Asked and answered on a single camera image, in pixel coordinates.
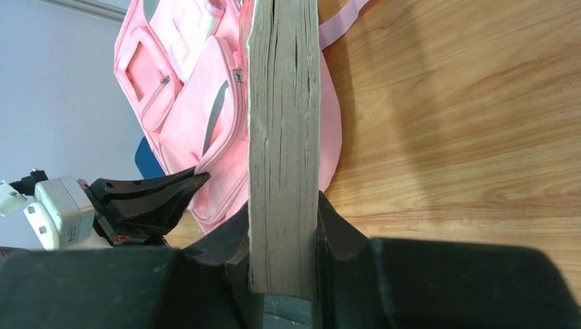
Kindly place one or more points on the red lettered comic book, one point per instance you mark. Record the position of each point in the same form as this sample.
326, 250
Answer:
284, 84

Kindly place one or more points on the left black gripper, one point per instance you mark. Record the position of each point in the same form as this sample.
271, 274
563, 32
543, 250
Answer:
141, 212

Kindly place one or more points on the pink student backpack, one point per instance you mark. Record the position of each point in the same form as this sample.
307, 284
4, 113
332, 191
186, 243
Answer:
180, 67

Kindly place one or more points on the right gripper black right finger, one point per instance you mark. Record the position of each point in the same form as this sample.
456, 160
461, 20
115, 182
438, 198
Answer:
405, 283

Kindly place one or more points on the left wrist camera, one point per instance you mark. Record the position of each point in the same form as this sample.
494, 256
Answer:
58, 210

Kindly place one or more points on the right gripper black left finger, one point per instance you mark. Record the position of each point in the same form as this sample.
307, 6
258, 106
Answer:
124, 287

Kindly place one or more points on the navy blue pencil case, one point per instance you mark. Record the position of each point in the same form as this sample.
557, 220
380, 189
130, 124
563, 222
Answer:
146, 162

